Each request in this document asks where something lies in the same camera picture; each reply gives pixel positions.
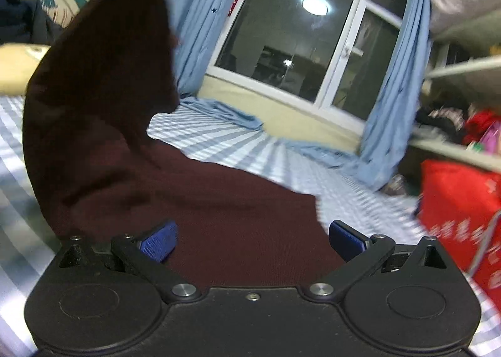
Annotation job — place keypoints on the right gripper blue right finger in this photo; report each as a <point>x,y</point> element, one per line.
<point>363,255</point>

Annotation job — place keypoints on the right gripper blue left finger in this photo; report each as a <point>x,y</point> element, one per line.
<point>145,253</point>

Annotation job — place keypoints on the maroon vintage print sweatshirt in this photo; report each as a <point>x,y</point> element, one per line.
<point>95,171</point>

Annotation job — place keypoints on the clothes pile on shelf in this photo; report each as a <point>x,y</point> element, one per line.
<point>478,130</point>

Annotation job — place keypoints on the dark navy clothes pile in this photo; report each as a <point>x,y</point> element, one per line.
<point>25,21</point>

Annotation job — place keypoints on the red bag with white characters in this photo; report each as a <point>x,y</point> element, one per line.
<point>460,205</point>

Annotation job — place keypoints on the blue white checkered bedsheet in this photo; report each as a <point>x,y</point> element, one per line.
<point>28,244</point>

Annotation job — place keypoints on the right blue star curtain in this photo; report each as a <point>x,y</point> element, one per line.
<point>391,121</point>

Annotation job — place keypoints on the blue star curtain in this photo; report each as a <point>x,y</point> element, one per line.
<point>391,121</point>
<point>197,24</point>

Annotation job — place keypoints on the white shelf unit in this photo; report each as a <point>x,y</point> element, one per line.
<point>465,71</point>

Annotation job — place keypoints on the white framed window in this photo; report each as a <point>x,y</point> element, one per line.
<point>325,57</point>

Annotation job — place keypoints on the yellow avocado print quilt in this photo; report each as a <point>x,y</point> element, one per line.
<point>18,63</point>

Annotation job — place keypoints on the left blue star curtain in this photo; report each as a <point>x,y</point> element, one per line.
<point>197,24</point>

